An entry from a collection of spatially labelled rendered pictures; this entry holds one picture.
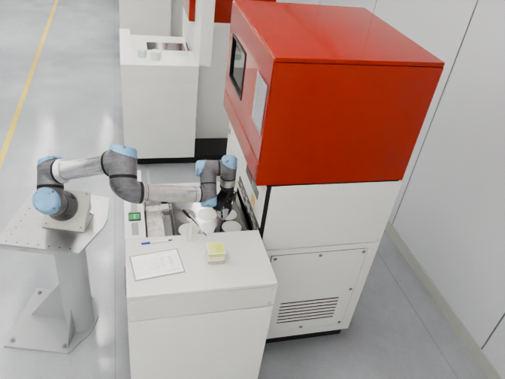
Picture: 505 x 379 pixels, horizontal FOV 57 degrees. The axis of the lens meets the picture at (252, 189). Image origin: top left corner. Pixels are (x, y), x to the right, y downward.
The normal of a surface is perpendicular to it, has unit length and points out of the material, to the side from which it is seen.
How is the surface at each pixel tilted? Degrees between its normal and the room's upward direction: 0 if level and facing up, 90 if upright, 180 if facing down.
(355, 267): 90
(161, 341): 90
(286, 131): 90
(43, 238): 0
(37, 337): 0
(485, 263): 90
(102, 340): 0
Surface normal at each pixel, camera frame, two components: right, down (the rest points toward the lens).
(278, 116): 0.22, 0.59
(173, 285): 0.11, -0.81
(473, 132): -0.97, 0.04
